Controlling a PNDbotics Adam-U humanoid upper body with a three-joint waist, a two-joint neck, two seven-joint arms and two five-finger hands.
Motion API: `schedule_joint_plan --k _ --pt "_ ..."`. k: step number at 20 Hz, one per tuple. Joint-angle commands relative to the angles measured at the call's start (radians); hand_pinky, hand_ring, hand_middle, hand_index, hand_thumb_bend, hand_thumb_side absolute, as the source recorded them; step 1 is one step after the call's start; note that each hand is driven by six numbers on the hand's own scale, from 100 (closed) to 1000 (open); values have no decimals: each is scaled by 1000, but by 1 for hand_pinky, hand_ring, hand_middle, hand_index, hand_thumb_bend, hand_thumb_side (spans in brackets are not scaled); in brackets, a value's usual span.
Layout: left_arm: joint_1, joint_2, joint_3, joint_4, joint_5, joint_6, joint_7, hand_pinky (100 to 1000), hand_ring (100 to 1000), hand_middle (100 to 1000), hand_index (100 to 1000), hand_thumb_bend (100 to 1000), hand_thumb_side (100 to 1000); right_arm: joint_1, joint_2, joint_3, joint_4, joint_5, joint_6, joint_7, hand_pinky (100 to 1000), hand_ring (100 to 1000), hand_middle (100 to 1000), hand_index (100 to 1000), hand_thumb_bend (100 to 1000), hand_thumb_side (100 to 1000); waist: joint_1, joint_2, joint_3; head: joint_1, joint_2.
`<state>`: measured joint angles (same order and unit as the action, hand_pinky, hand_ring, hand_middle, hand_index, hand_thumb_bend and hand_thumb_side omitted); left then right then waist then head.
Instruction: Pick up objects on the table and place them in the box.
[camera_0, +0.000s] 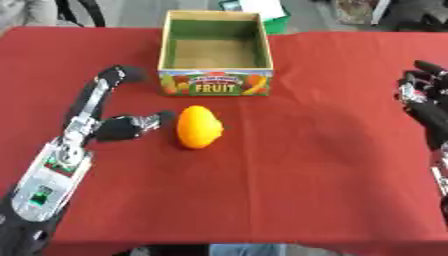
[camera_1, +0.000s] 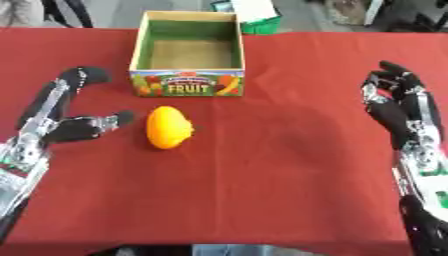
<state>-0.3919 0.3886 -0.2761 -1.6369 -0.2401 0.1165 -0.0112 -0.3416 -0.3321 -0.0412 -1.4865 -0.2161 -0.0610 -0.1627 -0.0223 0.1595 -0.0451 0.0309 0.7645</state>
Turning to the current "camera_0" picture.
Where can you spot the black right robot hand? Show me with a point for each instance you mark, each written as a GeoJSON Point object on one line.
{"type": "Point", "coordinates": [429, 110]}

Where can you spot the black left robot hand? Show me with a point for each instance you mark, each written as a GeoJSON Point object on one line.
{"type": "Point", "coordinates": [119, 126]}

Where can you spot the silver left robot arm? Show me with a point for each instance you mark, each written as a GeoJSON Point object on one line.
{"type": "Point", "coordinates": [46, 186]}

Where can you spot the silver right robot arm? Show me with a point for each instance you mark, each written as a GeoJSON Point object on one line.
{"type": "Point", "coordinates": [441, 176]}

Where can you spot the cardboard box with green inside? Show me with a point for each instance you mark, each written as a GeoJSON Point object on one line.
{"type": "Point", "coordinates": [216, 55]}

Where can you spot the orange toy fruit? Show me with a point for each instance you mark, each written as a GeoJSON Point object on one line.
{"type": "Point", "coordinates": [199, 127]}

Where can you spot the black chair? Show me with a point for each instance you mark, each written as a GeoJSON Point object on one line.
{"type": "Point", "coordinates": [79, 11]}

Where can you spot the green bin with white paper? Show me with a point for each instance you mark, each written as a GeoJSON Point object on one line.
{"type": "Point", "coordinates": [263, 13]}

